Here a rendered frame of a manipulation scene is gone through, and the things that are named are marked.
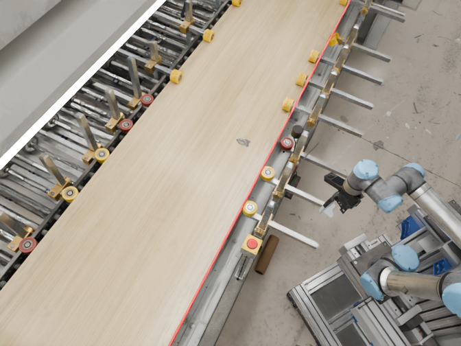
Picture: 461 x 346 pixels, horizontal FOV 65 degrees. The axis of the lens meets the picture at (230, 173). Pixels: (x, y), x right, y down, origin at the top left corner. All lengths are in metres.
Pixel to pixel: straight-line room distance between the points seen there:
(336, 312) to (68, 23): 2.43
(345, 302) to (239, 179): 1.17
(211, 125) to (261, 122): 0.31
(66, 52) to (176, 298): 1.47
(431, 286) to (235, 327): 1.59
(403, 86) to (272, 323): 2.79
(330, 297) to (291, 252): 0.47
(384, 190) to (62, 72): 1.08
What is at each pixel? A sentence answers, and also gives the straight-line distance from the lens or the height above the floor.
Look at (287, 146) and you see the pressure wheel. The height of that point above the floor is 0.91.
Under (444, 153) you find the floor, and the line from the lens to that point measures 3.96.
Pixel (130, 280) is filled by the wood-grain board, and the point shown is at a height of 0.90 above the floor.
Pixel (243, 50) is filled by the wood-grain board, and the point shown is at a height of 0.90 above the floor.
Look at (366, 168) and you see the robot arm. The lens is 1.32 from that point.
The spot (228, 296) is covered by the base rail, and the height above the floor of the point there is 0.70.
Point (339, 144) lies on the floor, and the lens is 3.52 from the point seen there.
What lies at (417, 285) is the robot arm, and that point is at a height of 1.44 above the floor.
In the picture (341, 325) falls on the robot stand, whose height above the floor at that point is 0.21.
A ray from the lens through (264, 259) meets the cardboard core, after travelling 2.77.
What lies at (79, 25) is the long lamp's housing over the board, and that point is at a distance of 0.53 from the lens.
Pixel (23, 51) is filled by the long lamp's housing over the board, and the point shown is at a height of 2.38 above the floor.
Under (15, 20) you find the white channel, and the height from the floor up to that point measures 2.43.
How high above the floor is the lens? 2.69
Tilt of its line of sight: 60 degrees down
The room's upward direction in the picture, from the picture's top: 9 degrees clockwise
